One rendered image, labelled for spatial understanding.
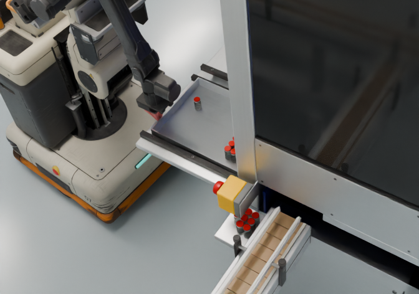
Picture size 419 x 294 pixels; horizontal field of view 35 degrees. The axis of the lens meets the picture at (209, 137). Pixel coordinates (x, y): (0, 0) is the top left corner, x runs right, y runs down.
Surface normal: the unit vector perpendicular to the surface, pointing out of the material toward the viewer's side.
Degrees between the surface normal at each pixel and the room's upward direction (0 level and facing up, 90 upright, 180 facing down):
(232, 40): 90
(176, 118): 0
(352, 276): 90
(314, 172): 90
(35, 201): 0
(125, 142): 0
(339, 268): 90
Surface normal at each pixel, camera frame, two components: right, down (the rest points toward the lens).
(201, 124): -0.09, -0.63
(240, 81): -0.55, 0.68
